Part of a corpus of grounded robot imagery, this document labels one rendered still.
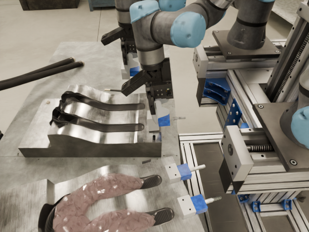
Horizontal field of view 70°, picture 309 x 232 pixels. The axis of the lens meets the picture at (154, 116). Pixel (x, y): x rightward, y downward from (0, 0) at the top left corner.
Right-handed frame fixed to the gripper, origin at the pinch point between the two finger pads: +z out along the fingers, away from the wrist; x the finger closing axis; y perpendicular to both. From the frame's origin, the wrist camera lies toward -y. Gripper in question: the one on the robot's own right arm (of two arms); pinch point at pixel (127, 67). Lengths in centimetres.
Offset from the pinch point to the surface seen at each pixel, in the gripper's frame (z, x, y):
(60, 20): 95, 280, -143
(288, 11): 70, 251, 207
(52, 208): 8, -57, -16
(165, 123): 2.1, -30.8, 15.7
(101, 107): 6.1, -18.5, -8.8
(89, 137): 4.9, -34.9, -10.1
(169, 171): 7, -47, 17
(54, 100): 8.8, -11.5, -30.5
